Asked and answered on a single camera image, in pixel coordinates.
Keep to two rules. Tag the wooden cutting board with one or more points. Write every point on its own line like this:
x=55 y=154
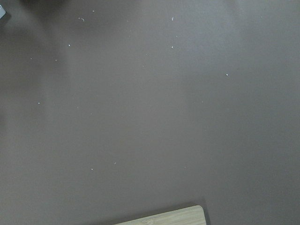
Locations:
x=193 y=215

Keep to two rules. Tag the white wire cup rack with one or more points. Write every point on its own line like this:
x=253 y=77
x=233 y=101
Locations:
x=2 y=11

